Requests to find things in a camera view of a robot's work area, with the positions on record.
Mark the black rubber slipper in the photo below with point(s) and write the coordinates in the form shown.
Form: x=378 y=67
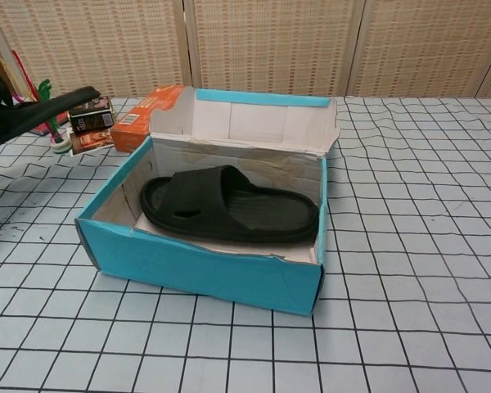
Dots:
x=45 y=110
x=196 y=188

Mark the blue cardboard shoe box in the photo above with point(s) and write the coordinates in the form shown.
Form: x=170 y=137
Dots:
x=188 y=270

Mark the orange cardboard box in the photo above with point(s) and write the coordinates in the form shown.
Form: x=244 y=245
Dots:
x=124 y=139

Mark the pink green feather shuttlecock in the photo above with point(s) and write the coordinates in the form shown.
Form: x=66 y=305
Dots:
x=46 y=88

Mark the brown printed photo card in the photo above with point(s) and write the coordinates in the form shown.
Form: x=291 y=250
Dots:
x=90 y=143

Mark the beige woven screen panel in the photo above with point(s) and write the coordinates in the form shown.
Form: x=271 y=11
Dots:
x=274 y=45
x=433 y=45
x=98 y=45

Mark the blue grid check tablecloth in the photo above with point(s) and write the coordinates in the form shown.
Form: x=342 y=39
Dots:
x=393 y=245

